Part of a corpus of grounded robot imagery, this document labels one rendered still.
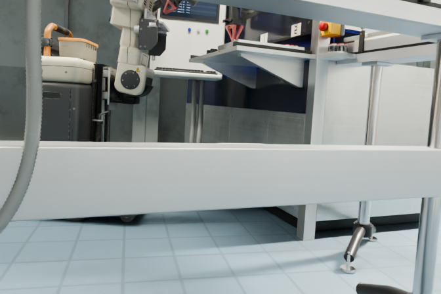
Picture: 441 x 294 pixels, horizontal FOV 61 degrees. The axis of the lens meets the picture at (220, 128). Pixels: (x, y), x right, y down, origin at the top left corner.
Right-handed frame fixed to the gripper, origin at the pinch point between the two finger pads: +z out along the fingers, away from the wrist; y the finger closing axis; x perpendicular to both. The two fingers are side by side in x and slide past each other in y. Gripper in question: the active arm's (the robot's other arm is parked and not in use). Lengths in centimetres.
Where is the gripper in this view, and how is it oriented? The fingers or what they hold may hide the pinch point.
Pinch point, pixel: (234, 39)
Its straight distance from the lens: 186.8
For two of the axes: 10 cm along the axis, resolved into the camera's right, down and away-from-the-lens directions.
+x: -5.9, -0.9, 8.0
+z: -0.1, 9.9, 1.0
